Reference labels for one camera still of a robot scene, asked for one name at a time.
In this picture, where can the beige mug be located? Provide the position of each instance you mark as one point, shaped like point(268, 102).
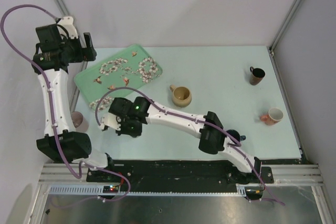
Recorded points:
point(181, 96)

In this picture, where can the pink ribbed mug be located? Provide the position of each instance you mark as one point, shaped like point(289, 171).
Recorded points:
point(79, 121)

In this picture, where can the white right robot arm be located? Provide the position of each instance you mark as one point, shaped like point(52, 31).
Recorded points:
point(209, 130)

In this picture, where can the green floral tray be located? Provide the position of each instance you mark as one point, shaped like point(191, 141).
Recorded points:
point(131, 67)

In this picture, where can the brown mug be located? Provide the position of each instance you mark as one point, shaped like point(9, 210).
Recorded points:
point(256, 75)

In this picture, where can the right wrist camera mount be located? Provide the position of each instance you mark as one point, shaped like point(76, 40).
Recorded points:
point(110, 120)

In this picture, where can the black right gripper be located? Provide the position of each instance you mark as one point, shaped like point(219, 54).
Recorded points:
point(123, 130)

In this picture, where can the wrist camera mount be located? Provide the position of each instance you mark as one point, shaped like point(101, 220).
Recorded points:
point(110, 120)
point(67, 22)

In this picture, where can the orange cup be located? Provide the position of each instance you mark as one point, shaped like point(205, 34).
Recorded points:
point(272, 117)

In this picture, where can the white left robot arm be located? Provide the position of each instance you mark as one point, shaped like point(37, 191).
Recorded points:
point(61, 142)

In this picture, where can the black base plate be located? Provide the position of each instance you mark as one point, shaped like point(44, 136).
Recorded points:
point(187, 176)

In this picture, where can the blue mug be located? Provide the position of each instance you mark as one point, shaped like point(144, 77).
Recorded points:
point(236, 135)

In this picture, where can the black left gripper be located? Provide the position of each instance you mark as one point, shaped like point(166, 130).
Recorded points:
point(84, 54)

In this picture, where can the white slotted cable duct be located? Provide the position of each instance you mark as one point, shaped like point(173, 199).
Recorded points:
point(105, 190)

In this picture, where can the aluminium frame rail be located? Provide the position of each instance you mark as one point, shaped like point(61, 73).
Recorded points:
point(59, 173)

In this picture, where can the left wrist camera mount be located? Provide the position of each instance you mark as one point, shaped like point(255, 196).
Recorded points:
point(67, 22)

